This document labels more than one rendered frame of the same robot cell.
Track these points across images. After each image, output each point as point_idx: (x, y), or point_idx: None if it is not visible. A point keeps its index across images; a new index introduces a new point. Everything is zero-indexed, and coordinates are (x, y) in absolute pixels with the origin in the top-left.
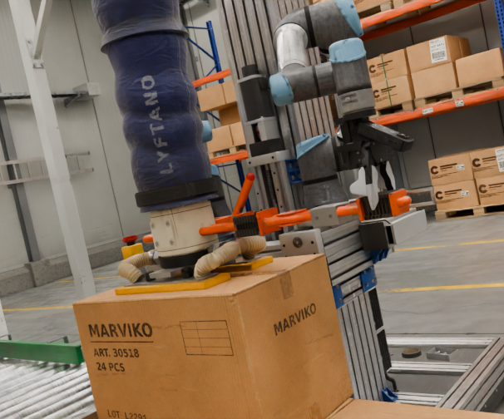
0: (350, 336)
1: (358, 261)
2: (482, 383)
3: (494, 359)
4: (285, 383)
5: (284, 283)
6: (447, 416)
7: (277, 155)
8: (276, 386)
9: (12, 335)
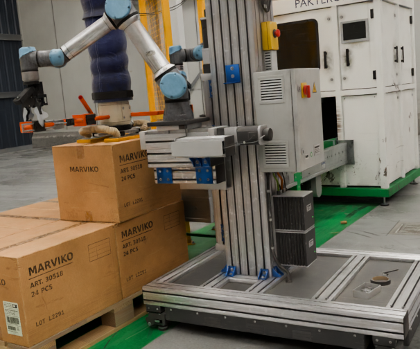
0: (232, 215)
1: (177, 160)
2: (287, 307)
3: (336, 308)
4: (73, 193)
5: (78, 151)
6: (66, 237)
7: (202, 76)
8: (67, 192)
9: None
